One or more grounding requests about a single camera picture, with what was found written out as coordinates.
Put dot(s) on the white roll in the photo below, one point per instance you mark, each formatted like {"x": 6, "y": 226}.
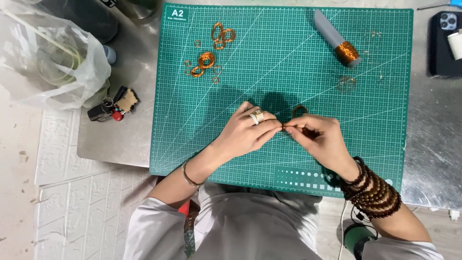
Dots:
{"x": 456, "y": 45}

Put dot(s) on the green cutting mat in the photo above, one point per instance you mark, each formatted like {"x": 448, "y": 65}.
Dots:
{"x": 252, "y": 54}

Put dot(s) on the white plug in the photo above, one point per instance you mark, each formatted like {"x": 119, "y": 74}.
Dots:
{"x": 454, "y": 215}

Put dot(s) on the black phone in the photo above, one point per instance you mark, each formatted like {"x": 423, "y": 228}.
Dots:
{"x": 440, "y": 50}

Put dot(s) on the person's right hand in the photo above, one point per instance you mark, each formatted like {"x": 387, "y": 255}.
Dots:
{"x": 326, "y": 144}

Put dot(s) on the green power tool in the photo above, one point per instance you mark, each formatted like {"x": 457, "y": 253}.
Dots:
{"x": 355, "y": 238}

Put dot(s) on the person's white shirt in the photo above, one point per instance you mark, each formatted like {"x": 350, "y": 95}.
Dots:
{"x": 252, "y": 227}

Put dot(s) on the clear plastic bag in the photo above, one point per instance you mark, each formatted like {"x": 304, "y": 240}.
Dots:
{"x": 54, "y": 61}

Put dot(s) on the bunch of keys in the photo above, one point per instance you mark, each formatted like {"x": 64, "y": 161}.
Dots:
{"x": 108, "y": 108}

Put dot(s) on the white brick pattern panel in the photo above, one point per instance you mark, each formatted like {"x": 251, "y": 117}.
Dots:
{"x": 90, "y": 209}

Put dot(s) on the black cylinder container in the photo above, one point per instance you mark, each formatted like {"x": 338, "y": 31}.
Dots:
{"x": 83, "y": 18}

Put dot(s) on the gold wrist bangle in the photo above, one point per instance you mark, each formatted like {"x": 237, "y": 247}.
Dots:
{"x": 187, "y": 177}

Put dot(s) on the person's left hand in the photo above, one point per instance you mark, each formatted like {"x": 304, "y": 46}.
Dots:
{"x": 240, "y": 135}

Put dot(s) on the metal pot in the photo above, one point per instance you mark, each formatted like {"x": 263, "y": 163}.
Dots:
{"x": 139, "y": 11}

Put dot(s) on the red object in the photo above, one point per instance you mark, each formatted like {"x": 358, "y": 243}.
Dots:
{"x": 184, "y": 208}

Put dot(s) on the small pale blue bottle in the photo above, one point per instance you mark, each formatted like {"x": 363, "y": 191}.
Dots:
{"x": 110, "y": 54}

